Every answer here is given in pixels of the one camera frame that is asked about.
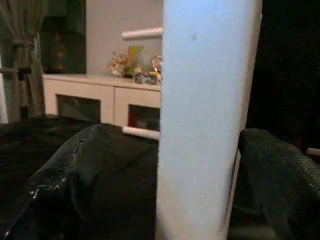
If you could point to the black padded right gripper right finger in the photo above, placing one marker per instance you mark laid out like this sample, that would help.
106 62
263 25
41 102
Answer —
285 185

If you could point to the yellow green picture card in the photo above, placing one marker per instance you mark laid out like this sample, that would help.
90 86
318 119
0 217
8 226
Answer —
135 58

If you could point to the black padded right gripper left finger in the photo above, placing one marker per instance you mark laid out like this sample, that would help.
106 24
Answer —
55 190

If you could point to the white plastic table top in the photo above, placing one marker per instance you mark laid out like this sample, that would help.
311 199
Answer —
200 100

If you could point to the grey curtain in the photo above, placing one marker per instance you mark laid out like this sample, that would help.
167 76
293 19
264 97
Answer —
22 50

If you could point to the shiny gold figurine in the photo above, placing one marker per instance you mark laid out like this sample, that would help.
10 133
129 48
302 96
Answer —
117 63
157 62

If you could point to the black work mat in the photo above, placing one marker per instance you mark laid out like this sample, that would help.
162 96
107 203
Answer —
37 140

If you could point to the white glass-door cabinet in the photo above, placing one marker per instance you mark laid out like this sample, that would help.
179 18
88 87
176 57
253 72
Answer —
82 85

